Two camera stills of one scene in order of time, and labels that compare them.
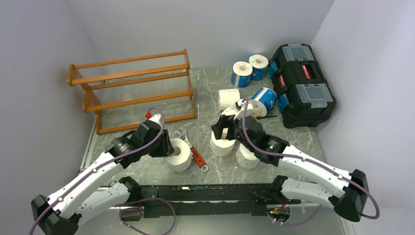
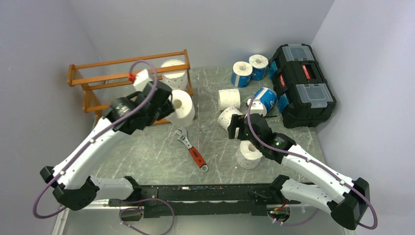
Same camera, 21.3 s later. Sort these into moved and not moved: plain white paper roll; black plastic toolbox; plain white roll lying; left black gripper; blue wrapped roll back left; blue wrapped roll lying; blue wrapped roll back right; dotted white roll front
Moved: plain white paper roll; left black gripper
Not moved: black plastic toolbox; blue wrapped roll lying; plain white roll lying; dotted white roll front; blue wrapped roll back right; blue wrapped roll back left
